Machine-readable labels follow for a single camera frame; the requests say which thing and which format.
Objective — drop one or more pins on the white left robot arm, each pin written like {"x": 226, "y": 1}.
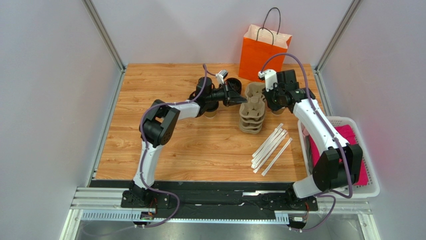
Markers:
{"x": 158, "y": 124}

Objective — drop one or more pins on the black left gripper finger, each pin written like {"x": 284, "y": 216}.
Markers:
{"x": 233, "y": 95}
{"x": 229, "y": 103}

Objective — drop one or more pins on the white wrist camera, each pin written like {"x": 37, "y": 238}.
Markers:
{"x": 269, "y": 76}
{"x": 221, "y": 75}

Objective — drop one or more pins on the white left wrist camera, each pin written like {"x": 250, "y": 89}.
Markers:
{"x": 221, "y": 75}

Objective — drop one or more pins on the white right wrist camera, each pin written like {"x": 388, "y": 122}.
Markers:
{"x": 269, "y": 76}

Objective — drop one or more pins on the white wrapped straw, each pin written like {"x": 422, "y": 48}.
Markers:
{"x": 277, "y": 156}
{"x": 280, "y": 131}
{"x": 279, "y": 127}
{"x": 270, "y": 153}

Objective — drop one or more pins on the white plastic basket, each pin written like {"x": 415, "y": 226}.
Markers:
{"x": 368, "y": 185}

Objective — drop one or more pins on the stack of paper cups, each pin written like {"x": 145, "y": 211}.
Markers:
{"x": 279, "y": 111}

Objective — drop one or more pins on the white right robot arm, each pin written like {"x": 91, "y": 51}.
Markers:
{"x": 340, "y": 162}

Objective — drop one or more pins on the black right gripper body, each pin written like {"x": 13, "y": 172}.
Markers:
{"x": 270, "y": 98}

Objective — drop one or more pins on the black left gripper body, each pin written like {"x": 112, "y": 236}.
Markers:
{"x": 220, "y": 95}

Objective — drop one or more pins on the pink folded cloth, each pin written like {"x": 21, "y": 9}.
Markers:
{"x": 348, "y": 133}

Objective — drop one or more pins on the stack of black lids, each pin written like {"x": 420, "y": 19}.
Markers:
{"x": 235, "y": 84}

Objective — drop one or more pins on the orange paper bag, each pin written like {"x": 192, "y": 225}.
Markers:
{"x": 258, "y": 45}

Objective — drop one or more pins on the brown paper cup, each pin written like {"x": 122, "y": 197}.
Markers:
{"x": 210, "y": 114}

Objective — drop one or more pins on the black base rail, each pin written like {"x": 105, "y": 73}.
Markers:
{"x": 213, "y": 200}

